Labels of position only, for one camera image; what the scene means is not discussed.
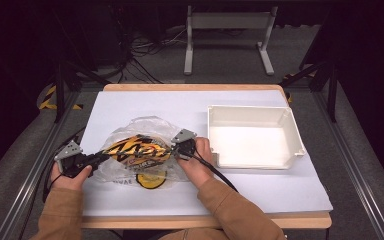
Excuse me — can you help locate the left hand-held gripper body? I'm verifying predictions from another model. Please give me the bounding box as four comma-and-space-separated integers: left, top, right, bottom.
53, 139, 96, 179

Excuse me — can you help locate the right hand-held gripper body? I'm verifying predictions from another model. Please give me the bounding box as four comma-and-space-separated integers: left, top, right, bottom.
170, 128, 198, 160

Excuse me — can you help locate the clear plastic smiley-face bag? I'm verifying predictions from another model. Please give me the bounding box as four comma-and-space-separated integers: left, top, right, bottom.
94, 115, 190, 190

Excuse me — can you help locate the orange and black snack packet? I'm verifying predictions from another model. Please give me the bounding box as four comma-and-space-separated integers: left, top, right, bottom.
101, 133, 175, 173

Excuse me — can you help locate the person's right hand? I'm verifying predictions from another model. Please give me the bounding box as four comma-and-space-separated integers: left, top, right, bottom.
176, 136, 216, 190

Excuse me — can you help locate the person's left hand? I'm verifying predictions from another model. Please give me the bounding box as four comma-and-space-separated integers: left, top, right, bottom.
49, 162, 94, 192

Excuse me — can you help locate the white table mat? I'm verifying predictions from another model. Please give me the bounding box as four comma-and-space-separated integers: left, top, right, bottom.
79, 89, 334, 217

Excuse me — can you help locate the yellow and black hazard tape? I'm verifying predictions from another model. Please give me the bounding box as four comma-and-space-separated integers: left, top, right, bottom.
38, 84, 84, 111

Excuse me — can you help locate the black metal stand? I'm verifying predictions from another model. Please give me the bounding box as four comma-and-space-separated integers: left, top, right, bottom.
279, 60, 340, 123
53, 61, 111, 124

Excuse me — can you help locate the white plastic tray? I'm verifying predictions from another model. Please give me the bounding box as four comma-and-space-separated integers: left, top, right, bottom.
207, 104, 307, 170

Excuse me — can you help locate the white metal stand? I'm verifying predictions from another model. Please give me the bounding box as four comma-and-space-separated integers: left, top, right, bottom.
183, 4, 279, 76

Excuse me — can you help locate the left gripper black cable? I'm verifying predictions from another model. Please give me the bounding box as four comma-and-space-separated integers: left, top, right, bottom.
41, 128, 86, 204

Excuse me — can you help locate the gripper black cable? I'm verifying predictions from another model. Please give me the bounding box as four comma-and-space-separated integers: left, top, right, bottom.
191, 153, 240, 194
41, 128, 86, 204

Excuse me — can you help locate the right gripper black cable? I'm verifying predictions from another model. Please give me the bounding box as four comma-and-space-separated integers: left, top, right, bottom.
191, 153, 240, 194

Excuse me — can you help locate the aluminium rail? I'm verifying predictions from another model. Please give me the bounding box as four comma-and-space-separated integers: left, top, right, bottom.
0, 89, 81, 240
313, 88, 384, 240

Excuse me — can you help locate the bundle of black floor cables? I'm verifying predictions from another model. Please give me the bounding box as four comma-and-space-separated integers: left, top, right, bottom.
111, 4, 188, 84

